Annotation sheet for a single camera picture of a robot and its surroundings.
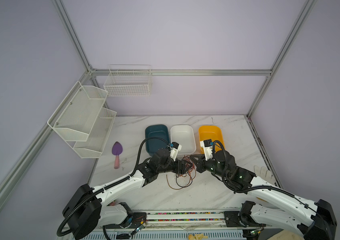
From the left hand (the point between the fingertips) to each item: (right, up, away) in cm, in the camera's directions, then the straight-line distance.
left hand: (187, 164), depth 76 cm
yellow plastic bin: (+22, +16, +33) cm, 43 cm away
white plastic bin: (0, +14, +29) cm, 33 cm away
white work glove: (+48, -9, +15) cm, 51 cm away
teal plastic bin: (-18, +17, +31) cm, 40 cm away
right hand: (0, +5, -4) cm, 6 cm away
